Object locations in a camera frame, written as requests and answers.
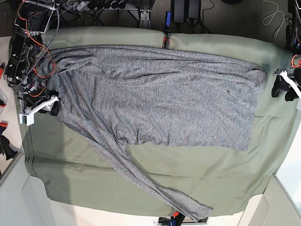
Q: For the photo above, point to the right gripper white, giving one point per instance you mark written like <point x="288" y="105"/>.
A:
<point x="48" y="103"/>

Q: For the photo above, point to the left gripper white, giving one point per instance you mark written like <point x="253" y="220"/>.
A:
<point x="288" y="81"/>

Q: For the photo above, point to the grey long-sleeve T-shirt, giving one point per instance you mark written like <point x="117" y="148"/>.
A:
<point x="116" y="96"/>

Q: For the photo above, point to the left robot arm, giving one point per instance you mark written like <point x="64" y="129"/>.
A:
<point x="293" y="35"/>

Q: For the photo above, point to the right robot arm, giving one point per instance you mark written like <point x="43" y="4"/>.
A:
<point x="30" y="62"/>

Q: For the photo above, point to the green table cloth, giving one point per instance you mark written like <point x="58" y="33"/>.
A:
<point x="219" y="177"/>

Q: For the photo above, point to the top red-black clamp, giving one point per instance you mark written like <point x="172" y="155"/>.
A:
<point x="166" y="41"/>

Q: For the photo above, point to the black power adapters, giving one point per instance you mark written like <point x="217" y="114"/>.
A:
<point x="185" y="9"/>

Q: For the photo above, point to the bottom orange-black clamp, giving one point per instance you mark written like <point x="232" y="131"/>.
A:
<point x="176" y="220"/>

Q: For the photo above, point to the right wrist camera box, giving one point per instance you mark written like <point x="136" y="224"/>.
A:
<point x="27" y="119"/>

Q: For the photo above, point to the aluminium frame bracket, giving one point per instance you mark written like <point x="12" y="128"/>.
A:
<point x="145" y="15"/>

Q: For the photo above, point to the blue clamp handle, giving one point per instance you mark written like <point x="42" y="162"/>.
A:
<point x="167" y="22"/>

